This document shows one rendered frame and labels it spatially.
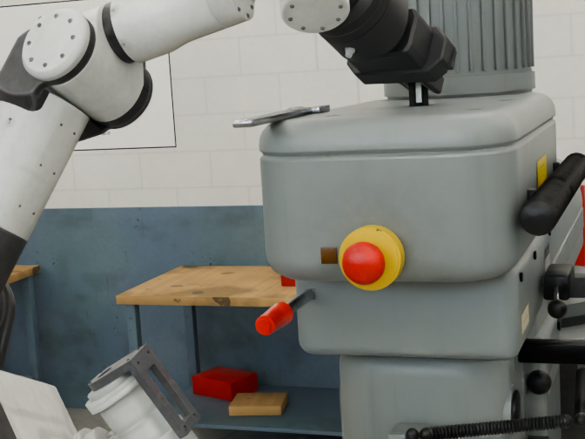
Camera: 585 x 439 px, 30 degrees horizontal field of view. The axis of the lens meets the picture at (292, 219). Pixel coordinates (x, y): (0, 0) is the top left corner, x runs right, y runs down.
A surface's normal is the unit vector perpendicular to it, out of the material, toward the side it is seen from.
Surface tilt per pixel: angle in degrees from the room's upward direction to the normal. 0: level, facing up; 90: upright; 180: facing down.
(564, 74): 90
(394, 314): 90
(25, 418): 58
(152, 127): 90
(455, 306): 90
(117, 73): 101
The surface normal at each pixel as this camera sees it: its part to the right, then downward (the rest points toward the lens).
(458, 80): -0.18, 0.15
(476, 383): 0.15, 0.13
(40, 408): 0.82, -0.57
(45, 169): 0.80, 0.28
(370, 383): -0.42, 0.15
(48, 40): -0.43, -0.34
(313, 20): 0.06, 0.88
